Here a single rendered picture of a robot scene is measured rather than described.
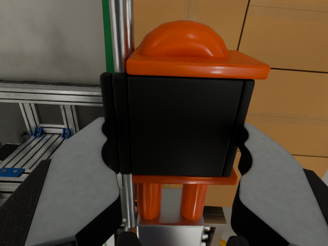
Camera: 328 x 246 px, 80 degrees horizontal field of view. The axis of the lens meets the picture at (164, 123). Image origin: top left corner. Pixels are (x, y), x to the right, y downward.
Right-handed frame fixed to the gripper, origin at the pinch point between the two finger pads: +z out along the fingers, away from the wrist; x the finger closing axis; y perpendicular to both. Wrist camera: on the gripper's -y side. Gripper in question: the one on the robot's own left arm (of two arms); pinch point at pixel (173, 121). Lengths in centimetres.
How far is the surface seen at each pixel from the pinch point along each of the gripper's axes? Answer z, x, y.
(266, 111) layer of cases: 67, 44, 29
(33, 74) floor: 121, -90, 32
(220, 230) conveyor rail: 61, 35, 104
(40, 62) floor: 121, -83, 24
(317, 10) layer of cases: 67, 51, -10
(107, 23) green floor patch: 121, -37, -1
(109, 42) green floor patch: 121, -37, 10
